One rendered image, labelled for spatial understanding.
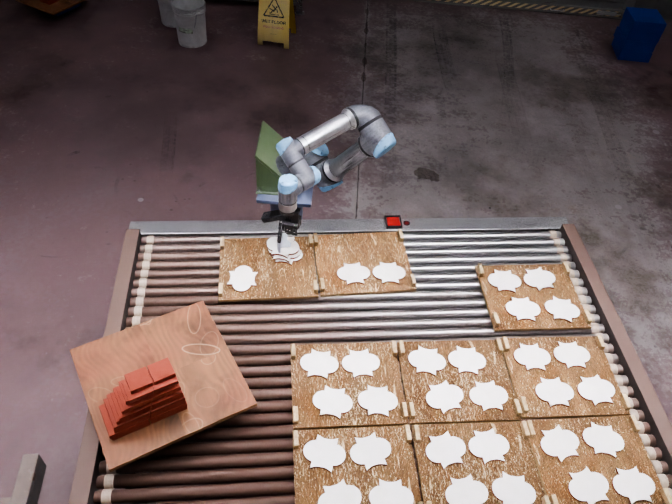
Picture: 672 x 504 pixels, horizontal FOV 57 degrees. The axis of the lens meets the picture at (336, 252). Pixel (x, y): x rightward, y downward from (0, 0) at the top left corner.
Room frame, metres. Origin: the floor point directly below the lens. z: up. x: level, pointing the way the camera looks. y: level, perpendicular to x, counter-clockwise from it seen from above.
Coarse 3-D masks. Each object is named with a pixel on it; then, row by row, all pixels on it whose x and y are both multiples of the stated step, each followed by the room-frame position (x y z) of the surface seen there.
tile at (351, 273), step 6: (348, 264) 1.82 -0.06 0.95; (354, 264) 1.82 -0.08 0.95; (342, 270) 1.78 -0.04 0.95; (348, 270) 1.79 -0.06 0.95; (354, 270) 1.79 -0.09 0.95; (360, 270) 1.79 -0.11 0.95; (366, 270) 1.79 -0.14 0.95; (342, 276) 1.75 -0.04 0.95; (348, 276) 1.75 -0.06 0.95; (354, 276) 1.75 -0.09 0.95; (360, 276) 1.76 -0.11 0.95; (366, 276) 1.76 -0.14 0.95; (348, 282) 1.72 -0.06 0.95; (354, 282) 1.72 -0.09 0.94; (360, 282) 1.73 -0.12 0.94
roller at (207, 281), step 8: (464, 272) 1.86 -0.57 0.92; (472, 272) 1.86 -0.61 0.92; (576, 272) 1.92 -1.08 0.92; (136, 280) 1.65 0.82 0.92; (144, 280) 1.65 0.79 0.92; (152, 280) 1.65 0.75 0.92; (160, 280) 1.66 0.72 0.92; (168, 280) 1.66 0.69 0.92; (176, 280) 1.66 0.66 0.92; (184, 280) 1.67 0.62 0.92; (192, 280) 1.67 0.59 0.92; (200, 280) 1.68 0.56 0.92; (208, 280) 1.68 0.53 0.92; (216, 280) 1.69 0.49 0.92; (416, 280) 1.80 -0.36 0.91; (424, 280) 1.80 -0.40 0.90; (432, 280) 1.81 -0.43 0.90; (440, 280) 1.81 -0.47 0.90; (448, 280) 1.82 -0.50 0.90; (456, 280) 1.82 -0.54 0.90; (464, 280) 1.83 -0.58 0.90; (472, 280) 1.83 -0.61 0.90
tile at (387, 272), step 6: (384, 264) 1.84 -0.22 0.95; (390, 264) 1.84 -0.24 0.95; (378, 270) 1.80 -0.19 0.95; (384, 270) 1.80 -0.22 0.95; (390, 270) 1.81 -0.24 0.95; (396, 270) 1.81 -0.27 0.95; (402, 270) 1.81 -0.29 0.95; (378, 276) 1.77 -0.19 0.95; (384, 276) 1.77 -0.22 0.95; (390, 276) 1.77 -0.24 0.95; (396, 276) 1.78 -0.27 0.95; (402, 276) 1.78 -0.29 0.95; (384, 282) 1.74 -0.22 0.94; (390, 282) 1.75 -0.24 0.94; (396, 282) 1.74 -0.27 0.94
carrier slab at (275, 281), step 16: (240, 240) 1.91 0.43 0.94; (256, 240) 1.92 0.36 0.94; (304, 240) 1.95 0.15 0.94; (224, 256) 1.81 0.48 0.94; (240, 256) 1.82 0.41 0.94; (256, 256) 1.83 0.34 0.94; (304, 256) 1.85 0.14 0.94; (224, 272) 1.72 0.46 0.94; (272, 272) 1.74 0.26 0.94; (288, 272) 1.75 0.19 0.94; (304, 272) 1.76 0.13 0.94; (224, 288) 1.63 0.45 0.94; (256, 288) 1.65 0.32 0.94; (272, 288) 1.66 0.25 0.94; (288, 288) 1.66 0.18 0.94; (304, 288) 1.67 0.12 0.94
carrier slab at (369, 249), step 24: (336, 240) 1.97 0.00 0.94; (360, 240) 1.98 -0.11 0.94; (384, 240) 2.00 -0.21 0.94; (336, 264) 1.82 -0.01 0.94; (360, 264) 1.84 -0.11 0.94; (408, 264) 1.86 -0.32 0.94; (336, 288) 1.69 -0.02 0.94; (360, 288) 1.70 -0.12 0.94; (384, 288) 1.71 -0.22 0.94; (408, 288) 1.72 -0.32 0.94
